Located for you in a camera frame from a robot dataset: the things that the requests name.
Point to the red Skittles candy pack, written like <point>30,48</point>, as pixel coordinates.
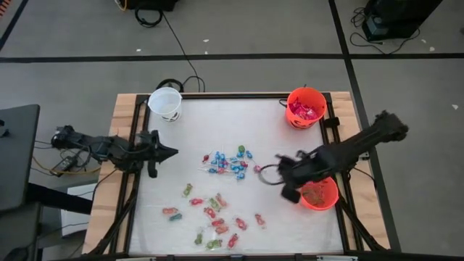
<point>311,114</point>
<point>295,108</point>

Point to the black power brick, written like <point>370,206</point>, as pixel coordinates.
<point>65,164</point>

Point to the green sour candy pack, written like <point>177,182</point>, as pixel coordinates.
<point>313,195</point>

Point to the teal gummy candy pack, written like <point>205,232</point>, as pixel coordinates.
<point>175,217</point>

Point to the black clamp knob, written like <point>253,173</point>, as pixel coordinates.
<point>331,122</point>

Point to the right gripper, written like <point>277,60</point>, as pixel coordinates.
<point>301,168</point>

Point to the orange jack-o-lantern bucket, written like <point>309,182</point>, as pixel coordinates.
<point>335,199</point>
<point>315,98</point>

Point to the orange gummy candy pack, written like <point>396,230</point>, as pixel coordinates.
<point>221,200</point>
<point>169,210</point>

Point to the white box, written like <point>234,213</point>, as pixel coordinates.
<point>74,223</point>

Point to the red gummy fish candy pack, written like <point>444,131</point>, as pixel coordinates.
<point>218,222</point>
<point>259,219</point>
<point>209,212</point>
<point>241,223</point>
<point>232,241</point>
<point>196,201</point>
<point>221,229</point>

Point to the green wrapped lollipop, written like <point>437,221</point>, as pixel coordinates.
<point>241,149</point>

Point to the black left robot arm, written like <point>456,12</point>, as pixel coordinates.
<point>108,148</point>

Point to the black equipment case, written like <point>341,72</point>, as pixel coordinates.
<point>398,18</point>

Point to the white scary-face halloween bucket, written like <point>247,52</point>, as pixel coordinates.
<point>163,105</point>

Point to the green gummy candy pack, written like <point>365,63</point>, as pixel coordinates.
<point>214,204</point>
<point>187,189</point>
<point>198,238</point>
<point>214,244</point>

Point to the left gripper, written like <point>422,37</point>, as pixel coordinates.
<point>152,152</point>

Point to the black floor box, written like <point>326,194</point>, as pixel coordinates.
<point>152,4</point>

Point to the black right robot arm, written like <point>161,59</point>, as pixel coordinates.
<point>362,141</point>

